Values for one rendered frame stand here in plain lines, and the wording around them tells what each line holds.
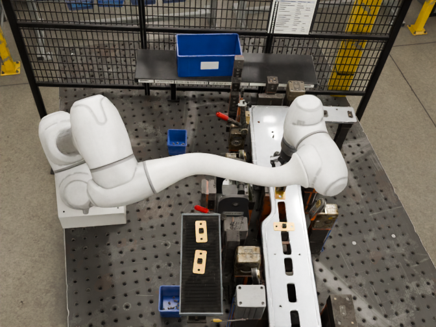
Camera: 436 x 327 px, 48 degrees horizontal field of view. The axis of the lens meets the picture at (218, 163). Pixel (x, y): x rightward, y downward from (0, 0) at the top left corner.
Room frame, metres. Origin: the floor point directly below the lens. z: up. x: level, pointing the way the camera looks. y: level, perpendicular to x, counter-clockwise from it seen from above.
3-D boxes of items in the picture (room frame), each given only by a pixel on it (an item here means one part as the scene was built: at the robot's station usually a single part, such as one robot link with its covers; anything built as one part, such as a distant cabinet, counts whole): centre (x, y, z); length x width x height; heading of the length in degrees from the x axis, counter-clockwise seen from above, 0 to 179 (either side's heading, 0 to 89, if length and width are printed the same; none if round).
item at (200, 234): (0.86, 0.03, 1.17); 0.08 x 0.04 x 0.01; 9
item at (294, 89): (1.76, -0.34, 0.88); 0.08 x 0.08 x 0.36; 6
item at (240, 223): (0.96, -0.09, 0.89); 0.13 x 0.11 x 0.38; 96
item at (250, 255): (0.83, -0.15, 0.89); 0.13 x 0.11 x 0.38; 96
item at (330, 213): (1.09, -0.45, 0.87); 0.12 x 0.09 x 0.35; 96
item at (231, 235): (0.89, -0.08, 0.90); 0.05 x 0.05 x 0.40; 6
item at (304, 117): (0.98, -0.24, 1.64); 0.13 x 0.11 x 0.16; 23
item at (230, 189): (1.09, -0.07, 0.94); 0.18 x 0.13 x 0.49; 6
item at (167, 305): (0.75, 0.13, 0.74); 0.11 x 0.10 x 0.09; 6
